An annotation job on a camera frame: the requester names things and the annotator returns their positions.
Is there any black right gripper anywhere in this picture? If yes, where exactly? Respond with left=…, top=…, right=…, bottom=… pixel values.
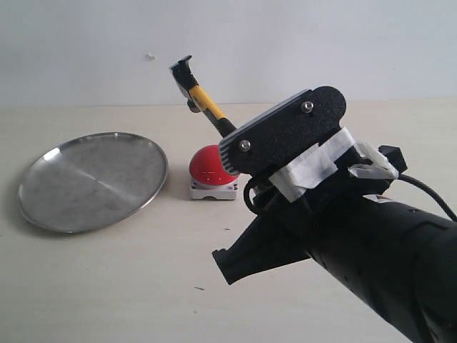
left=212, top=147, right=407, bottom=284

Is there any black yellow claw hammer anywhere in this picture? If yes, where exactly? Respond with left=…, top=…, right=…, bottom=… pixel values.
left=169, top=55, right=236, bottom=137

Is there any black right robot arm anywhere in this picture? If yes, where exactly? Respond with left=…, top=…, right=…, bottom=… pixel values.
left=213, top=141, right=456, bottom=342

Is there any red dome push button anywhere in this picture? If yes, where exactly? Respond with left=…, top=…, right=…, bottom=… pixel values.
left=189, top=144, right=238, bottom=201

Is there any round stainless steel plate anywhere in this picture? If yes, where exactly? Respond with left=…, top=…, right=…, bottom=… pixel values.
left=17, top=132, right=169, bottom=234

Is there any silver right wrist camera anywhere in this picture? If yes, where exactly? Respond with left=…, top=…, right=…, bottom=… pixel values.
left=218, top=85, right=397, bottom=204

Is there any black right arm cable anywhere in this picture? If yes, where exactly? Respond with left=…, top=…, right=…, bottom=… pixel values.
left=242, top=173, right=457, bottom=222

